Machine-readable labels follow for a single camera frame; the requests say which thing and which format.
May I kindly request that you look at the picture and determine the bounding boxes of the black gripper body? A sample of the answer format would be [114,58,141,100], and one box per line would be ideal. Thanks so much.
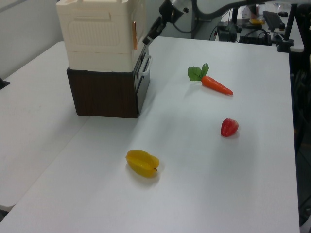
[158,2,176,24]

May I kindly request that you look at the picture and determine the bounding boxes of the cream cabinet door copper strip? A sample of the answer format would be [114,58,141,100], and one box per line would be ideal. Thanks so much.
[131,2,147,52]

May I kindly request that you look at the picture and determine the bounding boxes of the cream plastic toy cabinet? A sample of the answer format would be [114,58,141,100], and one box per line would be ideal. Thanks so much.
[55,0,147,73]

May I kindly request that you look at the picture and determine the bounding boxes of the black electronic device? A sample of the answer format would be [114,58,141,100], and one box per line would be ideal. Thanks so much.
[216,21,240,43]

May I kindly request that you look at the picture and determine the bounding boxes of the dark brown wooden drawer box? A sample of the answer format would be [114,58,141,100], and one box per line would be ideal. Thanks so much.
[66,44,152,119]

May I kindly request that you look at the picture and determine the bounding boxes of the orange toy carrot green leaves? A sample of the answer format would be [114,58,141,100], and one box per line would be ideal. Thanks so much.
[187,63,234,96]

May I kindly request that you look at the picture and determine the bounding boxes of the black equipment box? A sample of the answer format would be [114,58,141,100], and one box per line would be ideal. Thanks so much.
[239,28,272,46]

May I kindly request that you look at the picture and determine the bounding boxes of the black keyboard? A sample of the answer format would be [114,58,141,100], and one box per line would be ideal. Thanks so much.
[262,10,284,32]

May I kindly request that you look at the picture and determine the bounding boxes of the red toy strawberry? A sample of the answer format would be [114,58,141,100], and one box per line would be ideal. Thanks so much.
[220,117,240,138]

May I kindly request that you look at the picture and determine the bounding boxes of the yellow toy starfruit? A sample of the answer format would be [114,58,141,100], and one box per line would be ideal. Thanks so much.
[125,150,160,179]

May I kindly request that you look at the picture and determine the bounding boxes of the black table clamp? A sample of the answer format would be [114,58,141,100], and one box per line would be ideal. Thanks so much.
[0,76,11,90]

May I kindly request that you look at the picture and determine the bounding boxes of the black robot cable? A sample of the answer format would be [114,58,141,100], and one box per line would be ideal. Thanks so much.
[170,20,194,34]

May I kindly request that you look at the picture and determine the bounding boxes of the white drawer handle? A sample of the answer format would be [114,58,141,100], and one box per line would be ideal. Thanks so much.
[137,54,153,76]

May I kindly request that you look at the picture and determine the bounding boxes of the black camera stand pole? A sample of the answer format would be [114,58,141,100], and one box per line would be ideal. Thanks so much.
[276,3,298,52]

